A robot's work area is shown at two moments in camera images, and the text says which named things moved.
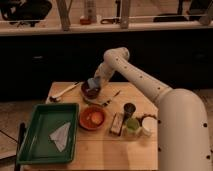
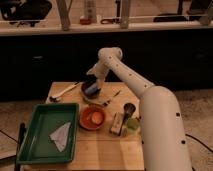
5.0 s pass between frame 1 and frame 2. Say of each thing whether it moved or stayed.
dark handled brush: stayed
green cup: stayed
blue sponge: moved
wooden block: stayed
